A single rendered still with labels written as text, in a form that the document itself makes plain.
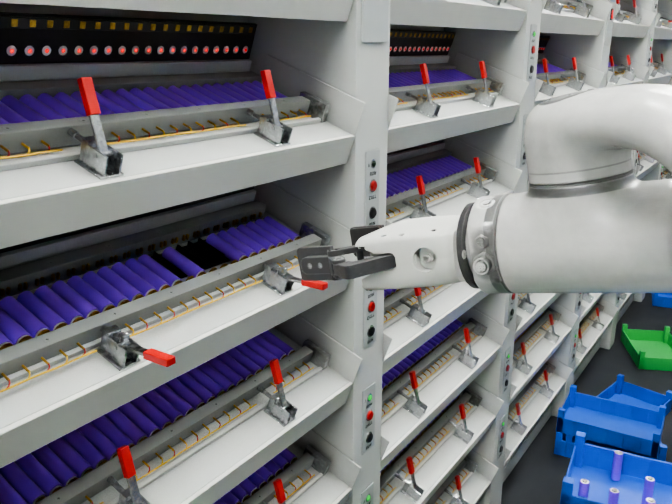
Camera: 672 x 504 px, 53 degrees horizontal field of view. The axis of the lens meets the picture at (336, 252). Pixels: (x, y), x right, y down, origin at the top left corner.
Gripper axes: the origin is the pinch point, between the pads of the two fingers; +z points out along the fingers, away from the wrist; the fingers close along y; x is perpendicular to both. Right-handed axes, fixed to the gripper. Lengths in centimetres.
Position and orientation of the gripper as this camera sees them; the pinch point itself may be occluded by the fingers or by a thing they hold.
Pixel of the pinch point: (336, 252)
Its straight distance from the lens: 68.0
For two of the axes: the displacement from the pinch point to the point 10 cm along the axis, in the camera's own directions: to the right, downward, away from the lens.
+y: 5.6, -2.4, 7.9
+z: -8.1, 0.4, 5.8
